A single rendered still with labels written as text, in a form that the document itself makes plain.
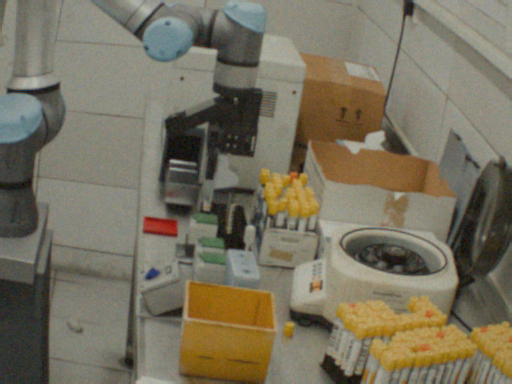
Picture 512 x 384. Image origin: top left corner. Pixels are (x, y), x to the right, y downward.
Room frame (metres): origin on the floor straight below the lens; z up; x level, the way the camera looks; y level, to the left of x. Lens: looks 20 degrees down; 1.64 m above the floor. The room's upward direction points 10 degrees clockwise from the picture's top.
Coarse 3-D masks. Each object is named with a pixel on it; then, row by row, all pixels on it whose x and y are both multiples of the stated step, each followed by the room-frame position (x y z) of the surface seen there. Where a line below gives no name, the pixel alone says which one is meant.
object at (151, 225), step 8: (144, 216) 1.87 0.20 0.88; (144, 224) 1.83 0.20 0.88; (152, 224) 1.85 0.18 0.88; (160, 224) 1.86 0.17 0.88; (168, 224) 1.87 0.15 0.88; (176, 224) 1.86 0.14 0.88; (144, 232) 1.81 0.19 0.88; (152, 232) 1.81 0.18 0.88; (160, 232) 1.81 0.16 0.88; (168, 232) 1.81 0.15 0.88; (176, 232) 1.82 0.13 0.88
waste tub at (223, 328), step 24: (192, 288) 1.42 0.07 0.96; (216, 288) 1.42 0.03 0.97; (240, 288) 1.43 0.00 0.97; (192, 312) 1.42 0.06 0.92; (216, 312) 1.42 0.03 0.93; (240, 312) 1.43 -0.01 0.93; (264, 312) 1.43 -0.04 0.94; (192, 336) 1.29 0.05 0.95; (216, 336) 1.30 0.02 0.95; (240, 336) 1.30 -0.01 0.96; (264, 336) 1.30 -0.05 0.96; (192, 360) 1.30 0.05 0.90; (216, 360) 1.30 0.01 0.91; (240, 360) 1.30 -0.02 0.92; (264, 360) 1.30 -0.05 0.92
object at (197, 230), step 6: (192, 222) 1.73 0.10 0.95; (192, 228) 1.71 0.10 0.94; (198, 228) 1.71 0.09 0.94; (204, 228) 1.72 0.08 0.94; (210, 228) 1.72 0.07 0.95; (216, 228) 1.72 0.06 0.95; (192, 234) 1.71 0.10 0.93; (198, 234) 1.71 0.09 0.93; (204, 234) 1.72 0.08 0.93; (210, 234) 1.72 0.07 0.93; (192, 240) 1.71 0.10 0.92
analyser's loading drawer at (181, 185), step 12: (168, 168) 2.08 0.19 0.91; (180, 168) 2.04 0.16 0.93; (192, 168) 2.04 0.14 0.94; (168, 180) 1.99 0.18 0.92; (180, 180) 1.99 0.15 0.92; (192, 180) 2.00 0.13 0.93; (168, 192) 1.94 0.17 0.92; (180, 192) 1.94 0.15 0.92; (192, 192) 1.94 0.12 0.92; (192, 204) 1.94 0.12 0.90
